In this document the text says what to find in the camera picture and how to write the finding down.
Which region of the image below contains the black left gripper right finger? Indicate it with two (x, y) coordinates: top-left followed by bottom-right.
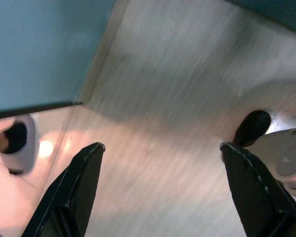
(219, 142), (296, 237)

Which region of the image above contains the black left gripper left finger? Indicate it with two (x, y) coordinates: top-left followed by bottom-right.
(22, 142), (106, 237)

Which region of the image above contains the grey slide slipper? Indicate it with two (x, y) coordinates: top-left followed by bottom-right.
(0, 115), (40, 173)

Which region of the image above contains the beige baseboard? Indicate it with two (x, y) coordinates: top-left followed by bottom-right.
(78, 0), (131, 107)

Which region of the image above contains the dark teal bed frame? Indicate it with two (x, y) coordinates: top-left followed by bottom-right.
(224, 0), (296, 38)

